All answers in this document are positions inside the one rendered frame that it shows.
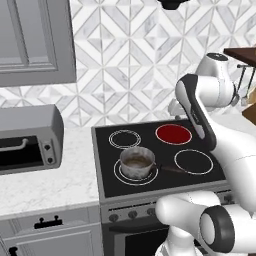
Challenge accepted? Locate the black drawer handle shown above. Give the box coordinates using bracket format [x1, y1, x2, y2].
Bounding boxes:
[33, 215, 64, 230]

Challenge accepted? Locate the grey drawer front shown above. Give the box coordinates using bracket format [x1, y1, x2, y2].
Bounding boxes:
[0, 205, 102, 238]

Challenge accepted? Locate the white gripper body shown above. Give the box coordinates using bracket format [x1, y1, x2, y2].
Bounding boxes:
[167, 98, 188, 120]

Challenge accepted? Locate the black oven door handle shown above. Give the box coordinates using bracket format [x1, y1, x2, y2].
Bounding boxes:
[107, 222, 168, 234]

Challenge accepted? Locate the black range hood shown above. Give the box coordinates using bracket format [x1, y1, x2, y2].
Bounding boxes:
[156, 0, 192, 11]

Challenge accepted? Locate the hanging metal utensil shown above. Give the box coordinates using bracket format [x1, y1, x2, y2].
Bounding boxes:
[232, 64, 247, 107]
[242, 66, 256, 100]

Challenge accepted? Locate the black oven door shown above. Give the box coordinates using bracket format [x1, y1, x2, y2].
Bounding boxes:
[101, 225, 172, 256]

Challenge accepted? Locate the dark wooden shelf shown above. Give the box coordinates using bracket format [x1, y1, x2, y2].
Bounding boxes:
[222, 46, 256, 67]

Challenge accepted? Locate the brown wooden block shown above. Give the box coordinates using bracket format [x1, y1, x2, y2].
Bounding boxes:
[241, 99, 256, 127]

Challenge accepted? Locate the grey toaster oven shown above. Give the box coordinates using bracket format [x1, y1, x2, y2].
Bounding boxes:
[0, 104, 65, 176]

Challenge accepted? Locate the grey base cupboard door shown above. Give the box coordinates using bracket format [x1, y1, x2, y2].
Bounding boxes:
[0, 222, 104, 256]

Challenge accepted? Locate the grey wall cupboard door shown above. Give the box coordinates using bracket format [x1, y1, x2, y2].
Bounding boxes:
[0, 0, 78, 88]

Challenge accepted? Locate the black glass stove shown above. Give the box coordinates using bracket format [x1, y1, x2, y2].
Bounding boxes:
[90, 118, 235, 256]

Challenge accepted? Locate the steel saucepan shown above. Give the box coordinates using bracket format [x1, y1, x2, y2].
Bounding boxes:
[118, 146, 188, 180]

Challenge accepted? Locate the grey toaster oven handle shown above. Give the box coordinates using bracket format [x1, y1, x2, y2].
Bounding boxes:
[0, 138, 30, 153]

